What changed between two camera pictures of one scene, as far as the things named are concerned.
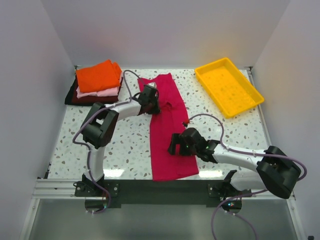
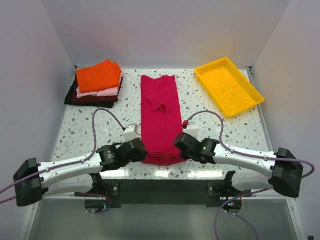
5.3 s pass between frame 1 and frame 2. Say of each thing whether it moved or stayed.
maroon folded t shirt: stayed
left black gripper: moved
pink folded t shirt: stayed
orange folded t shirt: stayed
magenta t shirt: moved
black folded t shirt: stayed
